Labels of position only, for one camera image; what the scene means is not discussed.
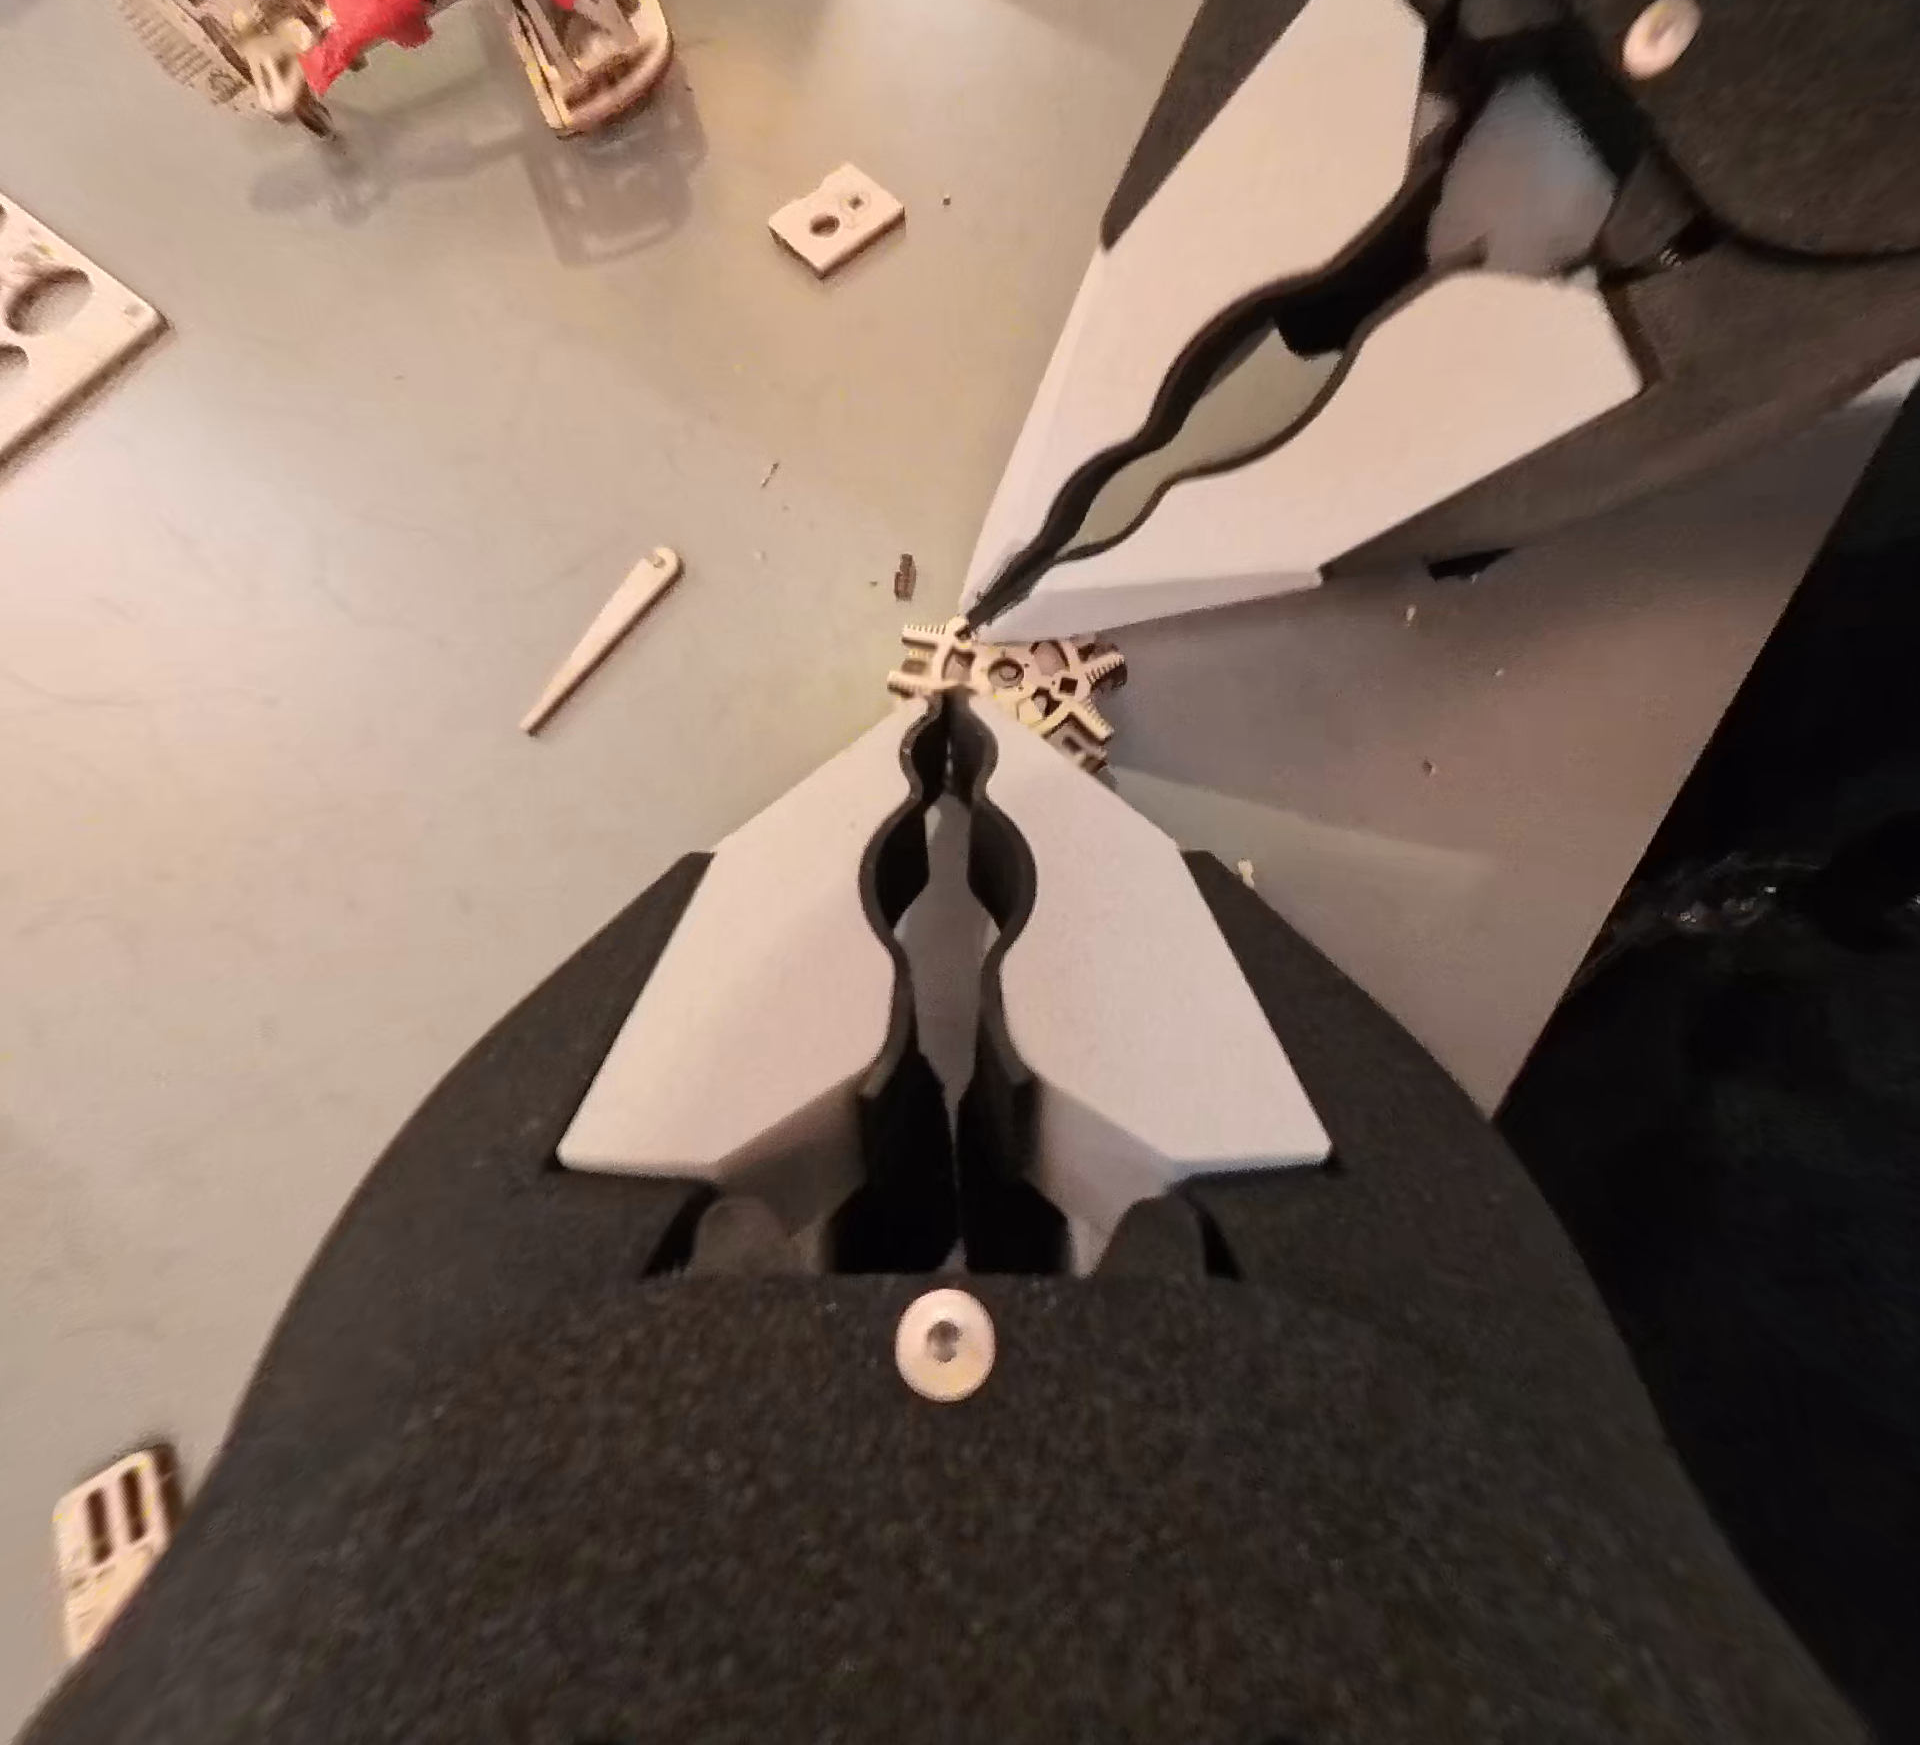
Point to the wooden gear assembly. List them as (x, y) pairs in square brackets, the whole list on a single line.
[(1067, 700)]

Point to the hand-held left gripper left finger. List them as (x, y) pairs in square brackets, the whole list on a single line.
[(735, 1010)]

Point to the person's dark trousers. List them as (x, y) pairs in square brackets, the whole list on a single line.
[(1739, 1174)]

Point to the square wooden piece with holes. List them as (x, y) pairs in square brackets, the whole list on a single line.
[(835, 219)]

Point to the pointed wooden stick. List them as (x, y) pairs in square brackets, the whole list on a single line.
[(600, 643)]

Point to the cut-out wooden sheet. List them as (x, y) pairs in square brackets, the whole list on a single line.
[(105, 341)]

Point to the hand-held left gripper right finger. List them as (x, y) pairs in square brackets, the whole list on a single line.
[(1156, 1010)]

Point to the small wooden toothed piece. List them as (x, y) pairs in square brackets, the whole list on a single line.
[(934, 667)]

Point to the slotted wooden piece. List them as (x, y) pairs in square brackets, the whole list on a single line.
[(113, 1540)]

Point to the grey desk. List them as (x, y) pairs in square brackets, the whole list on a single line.
[(375, 874)]

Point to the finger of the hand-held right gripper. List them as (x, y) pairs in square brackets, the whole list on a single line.
[(1442, 425), (1247, 168)]

